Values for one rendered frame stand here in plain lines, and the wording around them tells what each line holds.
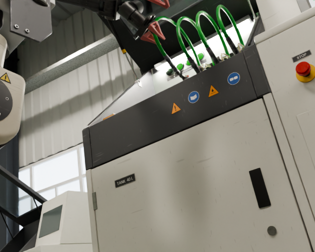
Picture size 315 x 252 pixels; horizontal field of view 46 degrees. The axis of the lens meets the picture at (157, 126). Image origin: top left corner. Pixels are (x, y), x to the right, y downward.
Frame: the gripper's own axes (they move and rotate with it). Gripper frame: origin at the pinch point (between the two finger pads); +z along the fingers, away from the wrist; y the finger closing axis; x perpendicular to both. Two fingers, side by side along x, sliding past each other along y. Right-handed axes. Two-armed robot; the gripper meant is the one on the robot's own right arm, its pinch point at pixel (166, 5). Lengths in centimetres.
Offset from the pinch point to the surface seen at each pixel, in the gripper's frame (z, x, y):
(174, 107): 25.7, 7.7, -24.4
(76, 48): -89, 478, 480
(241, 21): 26, 4, 53
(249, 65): 29.3, -17.8, -18.0
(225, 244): 57, 2, -55
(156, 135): 28.8, 15.9, -30.7
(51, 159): 41, 554, 298
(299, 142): 49, -23, -36
